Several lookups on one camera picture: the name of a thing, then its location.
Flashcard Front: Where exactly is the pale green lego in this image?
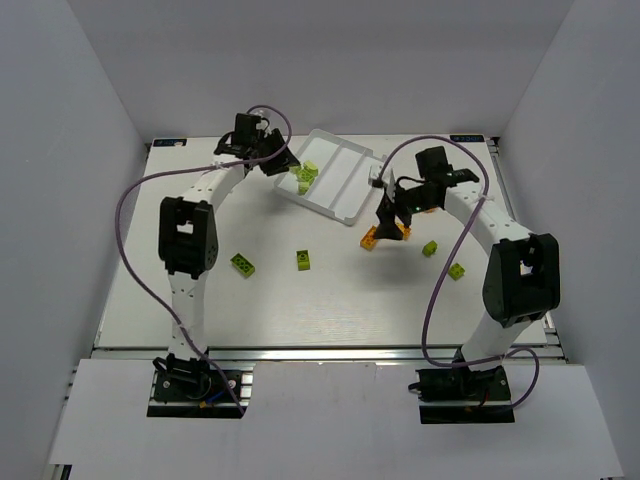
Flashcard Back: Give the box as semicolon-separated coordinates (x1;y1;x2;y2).
298;182;310;195

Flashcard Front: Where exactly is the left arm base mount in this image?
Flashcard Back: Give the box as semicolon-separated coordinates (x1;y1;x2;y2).
147;354;248;419

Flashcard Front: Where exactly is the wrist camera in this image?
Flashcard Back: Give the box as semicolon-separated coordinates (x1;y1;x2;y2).
368;164;396;201
255;109;271;132

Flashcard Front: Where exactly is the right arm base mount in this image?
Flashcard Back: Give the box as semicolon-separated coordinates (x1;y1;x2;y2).
408;366;515;425

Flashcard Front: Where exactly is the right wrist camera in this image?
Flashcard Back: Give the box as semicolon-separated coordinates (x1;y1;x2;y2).
368;164;396;201

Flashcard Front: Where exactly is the white divided tray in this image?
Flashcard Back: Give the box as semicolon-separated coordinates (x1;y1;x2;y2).
273;129;386;226

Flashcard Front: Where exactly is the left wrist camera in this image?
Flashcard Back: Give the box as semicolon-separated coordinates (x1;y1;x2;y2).
255;109;271;132

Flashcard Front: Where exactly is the right blue table label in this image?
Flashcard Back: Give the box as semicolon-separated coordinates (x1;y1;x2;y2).
449;134;485;143

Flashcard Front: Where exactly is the blue table label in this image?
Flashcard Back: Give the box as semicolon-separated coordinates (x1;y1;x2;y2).
449;134;485;143
152;138;187;148

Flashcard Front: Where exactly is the left blue table label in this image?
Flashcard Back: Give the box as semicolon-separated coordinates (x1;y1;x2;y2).
152;138;187;148

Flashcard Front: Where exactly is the long green lego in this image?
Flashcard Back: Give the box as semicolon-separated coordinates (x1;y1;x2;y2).
230;253;255;278

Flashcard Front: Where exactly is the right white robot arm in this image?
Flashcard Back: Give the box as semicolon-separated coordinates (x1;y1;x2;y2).
369;146;561;374

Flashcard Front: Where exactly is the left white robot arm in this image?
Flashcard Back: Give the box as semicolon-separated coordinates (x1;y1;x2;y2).
159;105;299;361

